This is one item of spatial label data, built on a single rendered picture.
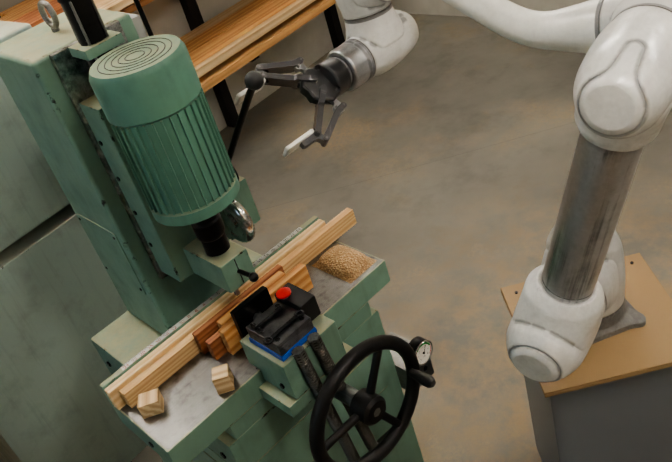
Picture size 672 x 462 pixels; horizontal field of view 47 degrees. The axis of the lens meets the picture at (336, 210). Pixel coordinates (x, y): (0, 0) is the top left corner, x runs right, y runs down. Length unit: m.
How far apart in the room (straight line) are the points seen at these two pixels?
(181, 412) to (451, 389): 1.26
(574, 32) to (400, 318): 1.70
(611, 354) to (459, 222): 1.57
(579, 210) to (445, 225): 1.93
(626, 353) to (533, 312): 0.33
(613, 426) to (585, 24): 0.98
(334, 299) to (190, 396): 0.35
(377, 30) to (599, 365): 0.85
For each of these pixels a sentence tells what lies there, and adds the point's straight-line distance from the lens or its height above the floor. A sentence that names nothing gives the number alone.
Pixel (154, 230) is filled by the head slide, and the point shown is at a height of 1.14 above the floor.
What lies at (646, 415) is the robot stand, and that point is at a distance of 1.98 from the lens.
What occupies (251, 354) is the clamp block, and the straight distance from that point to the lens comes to 1.53.
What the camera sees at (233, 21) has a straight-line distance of 4.21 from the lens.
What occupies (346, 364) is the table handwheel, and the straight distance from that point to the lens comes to 1.42.
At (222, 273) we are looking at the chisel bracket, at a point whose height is 1.05.
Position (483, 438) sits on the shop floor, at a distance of 2.48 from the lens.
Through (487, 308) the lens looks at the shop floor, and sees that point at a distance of 2.86.
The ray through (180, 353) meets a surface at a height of 0.93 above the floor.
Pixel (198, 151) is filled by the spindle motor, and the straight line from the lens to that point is 1.41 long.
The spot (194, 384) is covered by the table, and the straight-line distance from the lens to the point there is 1.59.
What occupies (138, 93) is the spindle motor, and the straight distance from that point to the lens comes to 1.34.
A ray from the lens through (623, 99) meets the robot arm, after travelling 1.16.
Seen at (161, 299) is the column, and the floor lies 0.93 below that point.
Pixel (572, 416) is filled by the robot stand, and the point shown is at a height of 0.47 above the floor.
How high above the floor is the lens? 1.94
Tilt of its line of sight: 33 degrees down
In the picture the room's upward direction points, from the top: 17 degrees counter-clockwise
